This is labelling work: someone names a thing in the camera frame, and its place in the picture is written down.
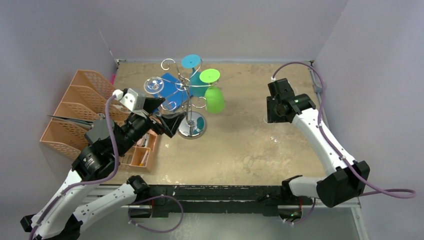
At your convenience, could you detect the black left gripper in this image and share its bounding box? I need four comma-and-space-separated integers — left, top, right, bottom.
114, 97, 187, 156

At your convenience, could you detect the clear wine glass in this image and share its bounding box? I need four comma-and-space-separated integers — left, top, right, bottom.
262, 114, 268, 124
267, 123, 285, 145
144, 76, 175, 112

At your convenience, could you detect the blue plastic wine glass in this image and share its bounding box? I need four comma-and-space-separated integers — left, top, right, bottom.
181, 54, 208, 97

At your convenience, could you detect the green plastic wine glass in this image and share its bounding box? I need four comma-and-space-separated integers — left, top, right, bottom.
199, 68, 225, 114

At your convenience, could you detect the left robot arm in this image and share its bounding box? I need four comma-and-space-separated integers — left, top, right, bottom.
20, 92, 186, 240

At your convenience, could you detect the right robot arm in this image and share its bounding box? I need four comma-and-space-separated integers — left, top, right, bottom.
266, 78, 370, 208

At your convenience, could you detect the chrome wine glass rack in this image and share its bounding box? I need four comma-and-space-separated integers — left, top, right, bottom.
160, 58, 207, 140

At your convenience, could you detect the blue square mat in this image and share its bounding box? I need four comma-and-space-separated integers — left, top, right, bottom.
158, 73, 189, 113

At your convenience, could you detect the orange plastic desk organizer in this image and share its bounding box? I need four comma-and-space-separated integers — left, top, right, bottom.
40, 70, 159, 173

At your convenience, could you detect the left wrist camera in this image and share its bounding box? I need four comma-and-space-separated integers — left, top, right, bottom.
112, 88, 147, 117

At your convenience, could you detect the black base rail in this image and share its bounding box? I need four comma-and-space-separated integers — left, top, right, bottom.
135, 184, 313, 219

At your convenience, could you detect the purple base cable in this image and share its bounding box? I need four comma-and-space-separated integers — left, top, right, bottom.
129, 191, 185, 233

